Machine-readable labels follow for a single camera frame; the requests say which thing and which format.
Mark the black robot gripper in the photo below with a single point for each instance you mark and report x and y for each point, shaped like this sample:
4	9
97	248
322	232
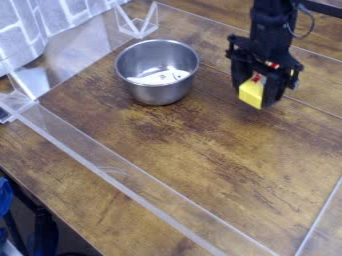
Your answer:
263	51

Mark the yellow butter block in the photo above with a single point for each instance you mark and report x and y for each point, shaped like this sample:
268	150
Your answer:
251	91

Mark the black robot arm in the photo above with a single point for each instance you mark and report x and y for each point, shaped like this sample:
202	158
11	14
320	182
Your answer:
274	5

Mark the stainless steel bowl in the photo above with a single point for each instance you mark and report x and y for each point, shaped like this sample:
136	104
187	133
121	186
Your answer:
156	69

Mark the grey white patterned cloth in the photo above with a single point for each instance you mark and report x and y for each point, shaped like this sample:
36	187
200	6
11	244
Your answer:
31	21

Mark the blue object at edge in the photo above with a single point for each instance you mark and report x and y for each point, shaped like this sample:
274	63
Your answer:
5	200

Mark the clear acrylic enclosure wall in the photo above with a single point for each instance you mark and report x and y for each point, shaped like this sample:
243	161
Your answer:
203	178

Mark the black table leg frame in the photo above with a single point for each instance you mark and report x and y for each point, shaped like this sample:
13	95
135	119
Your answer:
45	233

